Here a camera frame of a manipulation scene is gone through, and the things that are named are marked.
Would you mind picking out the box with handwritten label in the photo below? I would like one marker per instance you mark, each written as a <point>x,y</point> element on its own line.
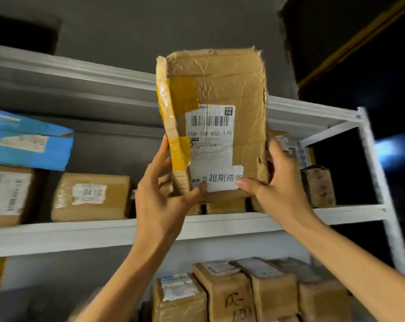
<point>276,291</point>

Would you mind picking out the cardboard box with black handwriting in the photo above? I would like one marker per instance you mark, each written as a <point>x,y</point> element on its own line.
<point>222,291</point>

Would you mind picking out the small taped box 0461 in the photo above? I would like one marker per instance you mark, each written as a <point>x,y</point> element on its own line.
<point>226,207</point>

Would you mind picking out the person's right forearm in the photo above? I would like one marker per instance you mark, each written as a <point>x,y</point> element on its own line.
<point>356,264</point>

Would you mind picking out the person's right hand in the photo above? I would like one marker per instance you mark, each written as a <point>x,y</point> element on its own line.
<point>286,191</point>

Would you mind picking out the large dusty cardboard box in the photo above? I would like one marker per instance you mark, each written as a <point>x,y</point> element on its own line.
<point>323,298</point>

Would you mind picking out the white metal shelf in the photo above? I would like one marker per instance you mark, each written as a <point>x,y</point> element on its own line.
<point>71,234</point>

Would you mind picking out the taped brown parcel 0410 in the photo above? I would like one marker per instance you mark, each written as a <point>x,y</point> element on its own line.
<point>115,197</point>

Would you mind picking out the person's left hand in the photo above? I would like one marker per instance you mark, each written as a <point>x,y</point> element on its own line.
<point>159,211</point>

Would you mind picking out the taped brown parcel 0038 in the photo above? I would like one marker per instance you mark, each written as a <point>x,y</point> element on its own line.
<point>195,209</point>

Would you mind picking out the person's left forearm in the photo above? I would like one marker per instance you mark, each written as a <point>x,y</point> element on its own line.
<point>128,285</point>

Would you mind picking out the worn box yellow tape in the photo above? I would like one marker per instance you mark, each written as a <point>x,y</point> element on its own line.
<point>222,83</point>

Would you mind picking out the small dark taped box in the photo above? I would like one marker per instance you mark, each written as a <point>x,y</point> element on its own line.
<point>319,187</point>

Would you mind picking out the brown box handwritten white label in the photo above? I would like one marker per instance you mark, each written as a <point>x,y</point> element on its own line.
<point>8,191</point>

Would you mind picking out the yellow ceiling beam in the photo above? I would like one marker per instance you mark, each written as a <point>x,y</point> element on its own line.
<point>339,54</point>

